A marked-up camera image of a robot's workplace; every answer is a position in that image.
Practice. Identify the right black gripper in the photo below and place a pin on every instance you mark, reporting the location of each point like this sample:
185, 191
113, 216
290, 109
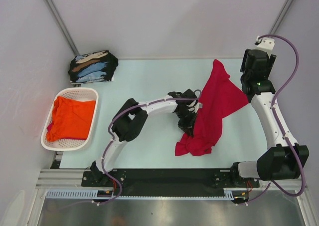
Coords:
271, 59

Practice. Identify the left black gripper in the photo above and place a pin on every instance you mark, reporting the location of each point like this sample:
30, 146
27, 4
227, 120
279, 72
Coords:
188, 126

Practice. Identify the red t shirt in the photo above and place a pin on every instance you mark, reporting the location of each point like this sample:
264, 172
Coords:
220, 98

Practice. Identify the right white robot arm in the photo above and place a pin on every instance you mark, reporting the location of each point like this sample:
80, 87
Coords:
284, 156

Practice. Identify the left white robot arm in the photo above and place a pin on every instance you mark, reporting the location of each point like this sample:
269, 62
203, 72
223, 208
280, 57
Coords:
127, 124

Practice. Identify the folded black printed t shirt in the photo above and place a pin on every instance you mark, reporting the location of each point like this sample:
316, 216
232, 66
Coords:
93, 67

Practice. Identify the orange t shirt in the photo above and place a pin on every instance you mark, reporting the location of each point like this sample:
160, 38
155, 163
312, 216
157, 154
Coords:
71, 119

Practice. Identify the white plastic basket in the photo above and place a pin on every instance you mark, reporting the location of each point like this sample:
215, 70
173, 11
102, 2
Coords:
78, 94

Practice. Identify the pink garment in basket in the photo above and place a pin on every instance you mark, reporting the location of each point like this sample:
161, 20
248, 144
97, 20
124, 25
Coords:
49, 127

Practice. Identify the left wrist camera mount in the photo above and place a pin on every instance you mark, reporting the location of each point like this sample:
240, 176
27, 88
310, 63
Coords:
194, 107

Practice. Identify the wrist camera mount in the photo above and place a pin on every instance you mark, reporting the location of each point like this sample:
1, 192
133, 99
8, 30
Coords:
265, 44
194, 107

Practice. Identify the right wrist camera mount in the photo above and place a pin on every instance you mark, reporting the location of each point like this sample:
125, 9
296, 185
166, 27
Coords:
265, 44

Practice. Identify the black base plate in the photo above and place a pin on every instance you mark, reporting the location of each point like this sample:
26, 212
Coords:
177, 189

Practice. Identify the right aluminium corner post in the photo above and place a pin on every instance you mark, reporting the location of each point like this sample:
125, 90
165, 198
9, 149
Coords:
281, 16

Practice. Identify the aluminium corner post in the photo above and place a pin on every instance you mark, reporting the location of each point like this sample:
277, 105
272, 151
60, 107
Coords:
281, 16
61, 25

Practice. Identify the white slotted cable duct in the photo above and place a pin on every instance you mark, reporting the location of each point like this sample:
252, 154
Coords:
88, 194

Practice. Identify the aluminium frame rail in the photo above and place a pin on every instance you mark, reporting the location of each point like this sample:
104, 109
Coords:
83, 178

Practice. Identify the left aluminium corner post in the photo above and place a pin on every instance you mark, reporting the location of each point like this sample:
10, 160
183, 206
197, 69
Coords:
61, 25

